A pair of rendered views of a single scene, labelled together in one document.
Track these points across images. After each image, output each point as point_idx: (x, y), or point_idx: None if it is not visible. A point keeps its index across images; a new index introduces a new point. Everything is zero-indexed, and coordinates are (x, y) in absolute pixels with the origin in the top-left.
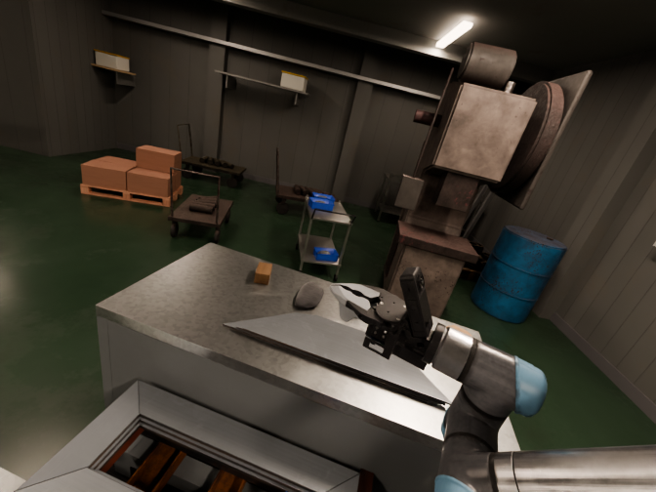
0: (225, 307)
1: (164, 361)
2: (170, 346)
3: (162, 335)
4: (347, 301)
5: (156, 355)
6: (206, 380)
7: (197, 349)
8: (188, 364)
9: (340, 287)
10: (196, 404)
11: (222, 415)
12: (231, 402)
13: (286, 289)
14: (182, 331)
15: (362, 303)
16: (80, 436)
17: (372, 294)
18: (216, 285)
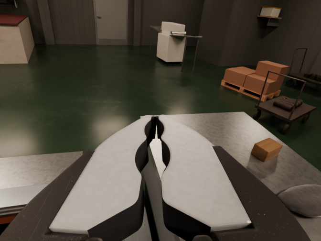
0: None
1: (148, 169)
2: (150, 159)
3: (149, 149)
4: (89, 150)
5: (147, 163)
6: (156, 201)
7: (156, 171)
8: (153, 180)
9: (144, 119)
10: (146, 214)
11: (151, 237)
12: (162, 235)
13: (283, 177)
14: (159, 153)
15: (101, 189)
16: None
17: (196, 196)
18: (215, 139)
